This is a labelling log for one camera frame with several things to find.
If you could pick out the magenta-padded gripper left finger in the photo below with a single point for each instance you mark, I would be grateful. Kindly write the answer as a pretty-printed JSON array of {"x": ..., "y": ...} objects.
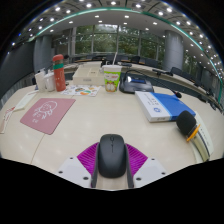
[{"x": 73, "y": 168}]

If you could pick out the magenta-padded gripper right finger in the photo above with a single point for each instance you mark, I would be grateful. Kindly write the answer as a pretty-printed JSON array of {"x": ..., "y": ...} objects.
[{"x": 148, "y": 168}]

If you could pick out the black computer mouse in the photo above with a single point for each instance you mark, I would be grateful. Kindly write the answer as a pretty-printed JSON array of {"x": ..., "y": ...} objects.
[{"x": 112, "y": 156}]

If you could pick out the pink mouse pad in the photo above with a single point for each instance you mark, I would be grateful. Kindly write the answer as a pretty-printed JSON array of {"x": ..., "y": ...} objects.
[{"x": 46, "y": 115}]

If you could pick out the blue and white book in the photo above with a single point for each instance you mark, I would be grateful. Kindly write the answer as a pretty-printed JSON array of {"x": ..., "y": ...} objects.
[{"x": 163, "y": 106}]

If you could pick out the white booklet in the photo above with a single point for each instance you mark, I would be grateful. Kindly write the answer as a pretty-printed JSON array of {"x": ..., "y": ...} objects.
[{"x": 206, "y": 140}]

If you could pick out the white printed paper sheet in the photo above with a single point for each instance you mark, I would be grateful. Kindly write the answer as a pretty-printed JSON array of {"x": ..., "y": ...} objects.
[{"x": 25, "y": 100}]

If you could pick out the red and white leaflet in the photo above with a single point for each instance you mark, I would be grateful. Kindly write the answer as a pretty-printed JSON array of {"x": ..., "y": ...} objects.
[{"x": 6, "y": 118}]

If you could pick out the black gooseneck microphone unit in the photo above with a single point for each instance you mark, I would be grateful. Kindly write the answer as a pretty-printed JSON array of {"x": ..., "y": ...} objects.
[{"x": 135, "y": 86}]

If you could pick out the white lidded mug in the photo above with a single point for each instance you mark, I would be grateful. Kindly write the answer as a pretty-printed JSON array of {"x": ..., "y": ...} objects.
[{"x": 49, "y": 82}]

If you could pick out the long curved conference table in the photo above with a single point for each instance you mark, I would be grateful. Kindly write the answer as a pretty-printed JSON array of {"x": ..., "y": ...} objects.
[{"x": 166, "y": 80}]

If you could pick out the red thermos bottle green band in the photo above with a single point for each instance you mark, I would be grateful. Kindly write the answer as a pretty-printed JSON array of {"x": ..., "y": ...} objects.
[{"x": 59, "y": 78}]

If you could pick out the cream cardboard box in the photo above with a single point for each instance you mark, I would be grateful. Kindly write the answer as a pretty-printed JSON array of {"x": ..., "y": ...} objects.
[{"x": 87, "y": 76}]

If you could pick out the stack of white paper cups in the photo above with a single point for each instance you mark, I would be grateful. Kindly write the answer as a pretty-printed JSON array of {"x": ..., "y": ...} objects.
[{"x": 40, "y": 81}]

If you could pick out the printed paper cup with straw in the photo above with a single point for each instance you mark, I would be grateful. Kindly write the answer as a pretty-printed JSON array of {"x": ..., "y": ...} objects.
[{"x": 112, "y": 80}]

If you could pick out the group of dark office chairs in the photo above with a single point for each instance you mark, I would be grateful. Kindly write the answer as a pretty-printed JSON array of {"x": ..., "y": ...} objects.
[{"x": 151, "y": 62}]

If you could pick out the group of ceiling lights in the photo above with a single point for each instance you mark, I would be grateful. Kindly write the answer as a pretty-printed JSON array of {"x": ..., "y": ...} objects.
[{"x": 88, "y": 5}]

